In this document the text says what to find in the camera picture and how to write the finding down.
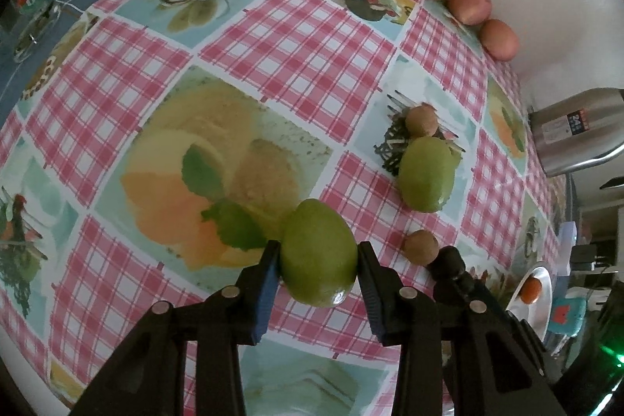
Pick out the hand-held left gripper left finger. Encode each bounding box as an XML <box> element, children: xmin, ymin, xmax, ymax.
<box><xmin>73</xmin><ymin>241</ymin><xmax>281</xmax><ymax>416</ymax></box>

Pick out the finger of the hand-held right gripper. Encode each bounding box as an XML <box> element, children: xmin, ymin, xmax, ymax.
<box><xmin>428</xmin><ymin>245</ymin><xmax>482</xmax><ymax>301</ymax></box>

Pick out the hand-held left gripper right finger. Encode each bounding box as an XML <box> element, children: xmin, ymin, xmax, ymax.
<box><xmin>357</xmin><ymin>242</ymin><xmax>569</xmax><ymax>416</ymax></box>

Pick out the small brown longan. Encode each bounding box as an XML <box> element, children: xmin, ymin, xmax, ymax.
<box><xmin>404</xmin><ymin>230</ymin><xmax>440</xmax><ymax>265</ymax></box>

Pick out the large stainless steel plate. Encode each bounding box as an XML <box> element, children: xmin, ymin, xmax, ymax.
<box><xmin>504</xmin><ymin>265</ymin><xmax>554</xmax><ymax>339</ymax></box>

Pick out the orange tangerine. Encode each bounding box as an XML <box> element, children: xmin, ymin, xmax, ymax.
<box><xmin>519</xmin><ymin>278</ymin><xmax>543</xmax><ymax>304</ymax></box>

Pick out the brown kiwi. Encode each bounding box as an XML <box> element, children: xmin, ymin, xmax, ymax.
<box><xmin>406</xmin><ymin>103</ymin><xmax>440</xmax><ymax>138</ymax></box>

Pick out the teal box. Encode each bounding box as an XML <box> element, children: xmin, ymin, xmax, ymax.
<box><xmin>546</xmin><ymin>296</ymin><xmax>588</xmax><ymax>339</ymax></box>

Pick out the black charger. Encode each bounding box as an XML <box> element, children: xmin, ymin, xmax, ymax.
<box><xmin>573</xmin><ymin>244</ymin><xmax>603</xmax><ymax>271</ymax></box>

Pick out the stainless steel thermos jug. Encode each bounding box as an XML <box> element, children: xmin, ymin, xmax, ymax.
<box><xmin>529</xmin><ymin>87</ymin><xmax>624</xmax><ymax>177</ymax></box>

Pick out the red apple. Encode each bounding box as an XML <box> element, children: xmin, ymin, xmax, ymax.
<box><xmin>478</xmin><ymin>19</ymin><xmax>520</xmax><ymax>62</ymax></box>
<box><xmin>447</xmin><ymin>0</ymin><xmax>492</xmax><ymax>26</ymax></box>

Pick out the pink checked tablecloth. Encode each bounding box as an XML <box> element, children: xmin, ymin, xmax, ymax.
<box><xmin>0</xmin><ymin>0</ymin><xmax>569</xmax><ymax>416</ymax></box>

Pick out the clear glass cup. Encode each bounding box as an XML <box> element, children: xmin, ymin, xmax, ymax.
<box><xmin>10</xmin><ymin>0</ymin><xmax>66</xmax><ymax>63</ymax></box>

